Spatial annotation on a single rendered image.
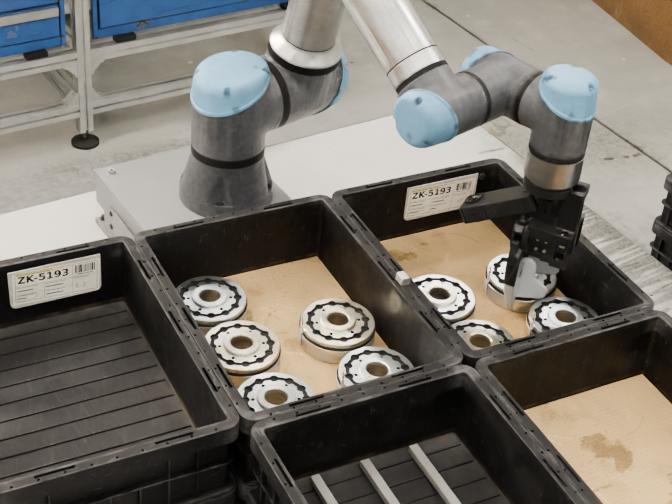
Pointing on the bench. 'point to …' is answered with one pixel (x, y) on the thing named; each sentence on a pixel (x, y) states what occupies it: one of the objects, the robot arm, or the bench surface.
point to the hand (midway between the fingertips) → (512, 290)
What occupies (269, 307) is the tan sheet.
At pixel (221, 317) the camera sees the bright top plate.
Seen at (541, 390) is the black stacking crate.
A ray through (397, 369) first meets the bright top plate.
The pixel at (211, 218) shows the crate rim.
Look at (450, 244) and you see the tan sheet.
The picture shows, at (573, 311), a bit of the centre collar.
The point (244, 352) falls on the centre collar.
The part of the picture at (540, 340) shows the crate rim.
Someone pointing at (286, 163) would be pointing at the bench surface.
